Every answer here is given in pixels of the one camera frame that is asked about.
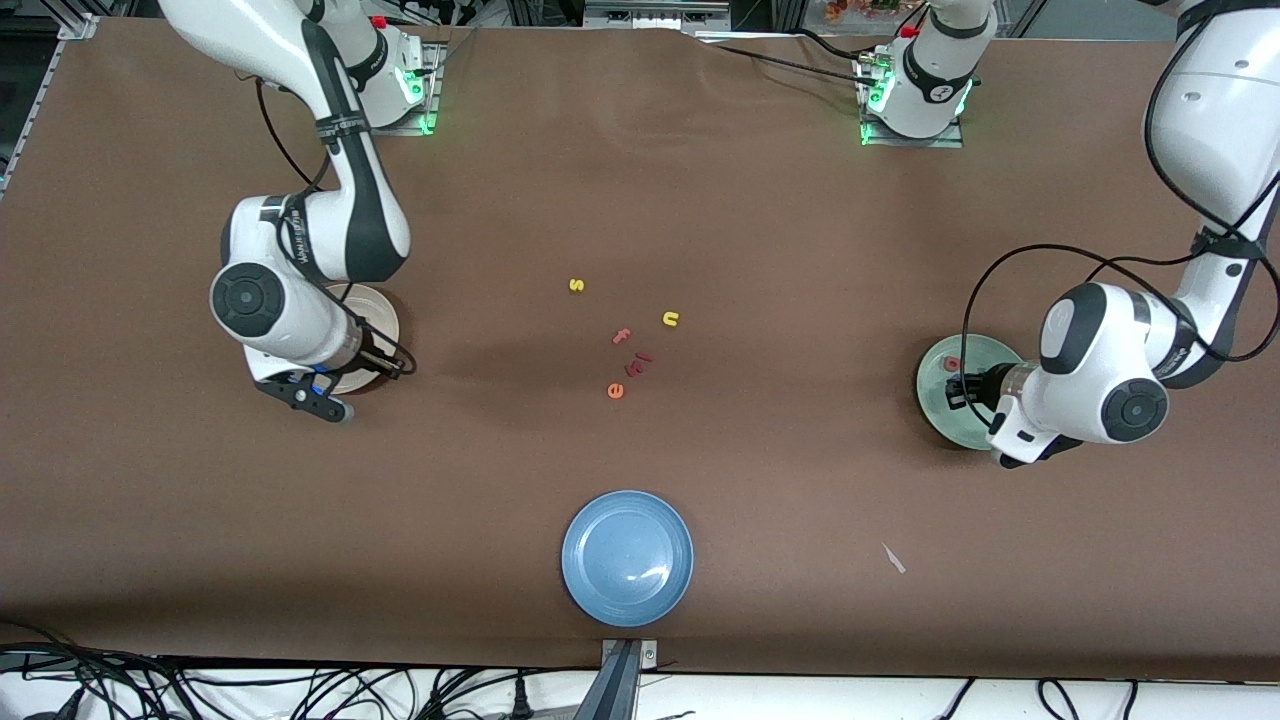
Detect blue round plate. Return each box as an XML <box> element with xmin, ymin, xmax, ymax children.
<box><xmin>561</xmin><ymin>490</ymin><xmax>695</xmax><ymax>628</ymax></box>

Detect black cable on table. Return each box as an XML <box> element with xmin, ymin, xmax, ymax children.
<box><xmin>700</xmin><ymin>40</ymin><xmax>881</xmax><ymax>86</ymax></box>
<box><xmin>795</xmin><ymin>28</ymin><xmax>883</xmax><ymax>64</ymax></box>

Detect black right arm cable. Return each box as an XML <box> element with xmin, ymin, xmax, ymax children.
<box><xmin>255</xmin><ymin>78</ymin><xmax>418</xmax><ymax>379</ymax></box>

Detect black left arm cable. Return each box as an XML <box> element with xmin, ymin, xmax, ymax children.
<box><xmin>962</xmin><ymin>170</ymin><xmax>1280</xmax><ymax>401</ymax></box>

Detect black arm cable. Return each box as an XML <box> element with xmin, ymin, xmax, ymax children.
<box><xmin>255</xmin><ymin>78</ymin><xmax>418</xmax><ymax>379</ymax></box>
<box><xmin>962</xmin><ymin>170</ymin><xmax>1280</xmax><ymax>401</ymax></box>

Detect silver metal rail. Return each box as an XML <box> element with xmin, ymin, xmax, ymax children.
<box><xmin>583</xmin><ymin>0</ymin><xmax>731</xmax><ymax>29</ymax></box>

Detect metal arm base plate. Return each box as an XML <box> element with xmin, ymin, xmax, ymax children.
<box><xmin>333</xmin><ymin>40</ymin><xmax>442</xmax><ymax>136</ymax></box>
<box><xmin>858</xmin><ymin>55</ymin><xmax>966</xmax><ymax>149</ymax></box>

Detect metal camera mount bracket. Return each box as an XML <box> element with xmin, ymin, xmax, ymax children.
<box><xmin>575</xmin><ymin>638</ymin><xmax>660</xmax><ymax>720</ymax></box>

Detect green round plate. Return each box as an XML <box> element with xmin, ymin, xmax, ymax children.
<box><xmin>917</xmin><ymin>335</ymin><xmax>1026</xmax><ymax>449</ymax></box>

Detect beige round plate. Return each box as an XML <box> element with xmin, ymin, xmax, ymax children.
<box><xmin>325</xmin><ymin>283</ymin><xmax>401</xmax><ymax>394</ymax></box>

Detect brown paper table cover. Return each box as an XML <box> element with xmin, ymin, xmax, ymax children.
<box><xmin>0</xmin><ymin>15</ymin><xmax>1280</xmax><ymax>683</ymax></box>

